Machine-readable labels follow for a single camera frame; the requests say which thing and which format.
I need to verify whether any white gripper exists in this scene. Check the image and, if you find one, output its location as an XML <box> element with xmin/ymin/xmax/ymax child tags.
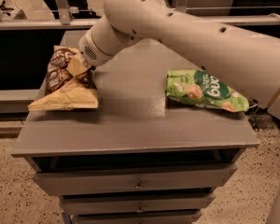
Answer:
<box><xmin>66</xmin><ymin>16</ymin><xmax>128</xmax><ymax>77</ymax></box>

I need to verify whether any brown sea salt chip bag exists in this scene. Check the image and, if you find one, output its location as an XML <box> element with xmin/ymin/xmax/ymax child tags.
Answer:
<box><xmin>28</xmin><ymin>46</ymin><xmax>98</xmax><ymax>111</ymax></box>

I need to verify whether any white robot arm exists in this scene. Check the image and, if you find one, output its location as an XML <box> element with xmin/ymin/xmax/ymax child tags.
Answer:
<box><xmin>78</xmin><ymin>0</ymin><xmax>280</xmax><ymax>120</ymax></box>

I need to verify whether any green rice chip bag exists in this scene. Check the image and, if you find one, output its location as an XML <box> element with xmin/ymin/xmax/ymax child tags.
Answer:
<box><xmin>165</xmin><ymin>70</ymin><xmax>249</xmax><ymax>113</ymax></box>

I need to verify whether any grey drawer cabinet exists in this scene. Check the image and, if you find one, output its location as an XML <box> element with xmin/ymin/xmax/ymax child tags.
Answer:
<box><xmin>10</xmin><ymin>28</ymin><xmax>259</xmax><ymax>224</ymax></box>

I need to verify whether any top drawer front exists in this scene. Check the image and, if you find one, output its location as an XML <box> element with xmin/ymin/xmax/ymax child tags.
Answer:
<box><xmin>34</xmin><ymin>164</ymin><xmax>237</xmax><ymax>196</ymax></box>

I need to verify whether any drawer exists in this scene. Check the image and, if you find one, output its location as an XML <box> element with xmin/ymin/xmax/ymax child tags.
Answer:
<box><xmin>34</xmin><ymin>164</ymin><xmax>237</xmax><ymax>196</ymax></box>
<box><xmin>77</xmin><ymin>210</ymin><xmax>201</xmax><ymax>224</ymax></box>
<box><xmin>61</xmin><ymin>192</ymin><xmax>215</xmax><ymax>215</ymax></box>

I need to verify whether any middle drawer front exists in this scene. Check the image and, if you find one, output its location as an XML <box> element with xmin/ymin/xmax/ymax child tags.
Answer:
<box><xmin>61</xmin><ymin>192</ymin><xmax>215</xmax><ymax>215</ymax></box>

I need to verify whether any bottom drawer front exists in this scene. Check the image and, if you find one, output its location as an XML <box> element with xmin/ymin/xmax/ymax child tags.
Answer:
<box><xmin>77</xmin><ymin>210</ymin><xmax>201</xmax><ymax>224</ymax></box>

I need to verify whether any metal railing frame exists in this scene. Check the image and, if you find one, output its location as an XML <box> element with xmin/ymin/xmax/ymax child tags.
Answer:
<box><xmin>0</xmin><ymin>0</ymin><xmax>280</xmax><ymax>26</ymax></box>

